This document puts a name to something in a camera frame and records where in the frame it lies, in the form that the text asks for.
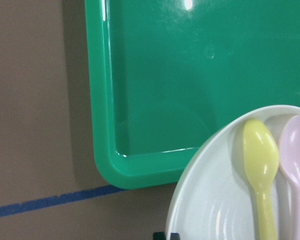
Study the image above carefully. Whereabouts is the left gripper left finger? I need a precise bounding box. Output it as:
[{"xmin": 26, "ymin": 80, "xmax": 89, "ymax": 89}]
[{"xmin": 152, "ymin": 231, "xmax": 165, "ymax": 240}]

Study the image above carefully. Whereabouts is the green plastic tray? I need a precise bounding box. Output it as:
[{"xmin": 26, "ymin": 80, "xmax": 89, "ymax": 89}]
[{"xmin": 84, "ymin": 0, "xmax": 300, "ymax": 189}]

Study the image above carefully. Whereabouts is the yellow plastic spoon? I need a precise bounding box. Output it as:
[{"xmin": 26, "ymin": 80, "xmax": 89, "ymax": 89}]
[{"xmin": 242, "ymin": 118, "xmax": 279, "ymax": 240}]

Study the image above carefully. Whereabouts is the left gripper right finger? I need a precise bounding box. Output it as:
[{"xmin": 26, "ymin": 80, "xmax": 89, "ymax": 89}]
[{"xmin": 169, "ymin": 232, "xmax": 181, "ymax": 240}]

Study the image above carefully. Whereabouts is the pink plastic spoon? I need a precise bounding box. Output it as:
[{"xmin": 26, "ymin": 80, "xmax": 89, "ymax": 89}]
[{"xmin": 279, "ymin": 115, "xmax": 300, "ymax": 240}]

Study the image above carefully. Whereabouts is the white round plate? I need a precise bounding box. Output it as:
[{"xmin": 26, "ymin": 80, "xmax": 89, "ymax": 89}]
[{"xmin": 164, "ymin": 105, "xmax": 300, "ymax": 240}]

